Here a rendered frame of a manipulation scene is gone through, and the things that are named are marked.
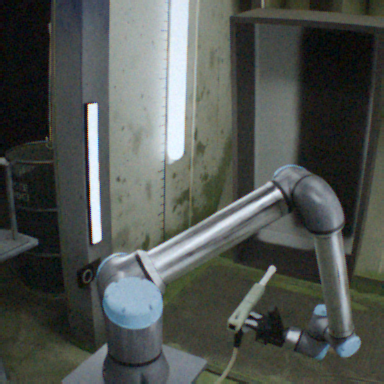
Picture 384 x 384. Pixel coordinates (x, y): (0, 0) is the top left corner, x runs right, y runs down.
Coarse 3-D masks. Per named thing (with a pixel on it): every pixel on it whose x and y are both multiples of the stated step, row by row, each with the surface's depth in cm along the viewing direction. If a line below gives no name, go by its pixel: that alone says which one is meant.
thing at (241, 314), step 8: (272, 272) 196; (264, 280) 188; (256, 288) 180; (264, 288) 182; (248, 296) 175; (256, 296) 175; (240, 304) 169; (248, 304) 169; (240, 312) 164; (248, 312) 167; (232, 320) 159; (240, 320) 160; (240, 328) 162; (240, 336) 172
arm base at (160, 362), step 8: (160, 352) 113; (104, 360) 117; (112, 360) 110; (152, 360) 110; (160, 360) 113; (104, 368) 115; (112, 368) 110; (120, 368) 109; (128, 368) 108; (136, 368) 108; (144, 368) 109; (152, 368) 110; (160, 368) 112; (168, 368) 117; (104, 376) 112; (112, 376) 110; (120, 376) 109; (128, 376) 108; (136, 376) 108; (144, 376) 109; (152, 376) 110; (160, 376) 112; (168, 376) 116
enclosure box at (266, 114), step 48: (240, 48) 179; (288, 48) 193; (336, 48) 183; (240, 96) 189; (288, 96) 204; (336, 96) 193; (240, 144) 200; (288, 144) 216; (336, 144) 204; (240, 192) 212; (336, 192) 216; (288, 240) 236
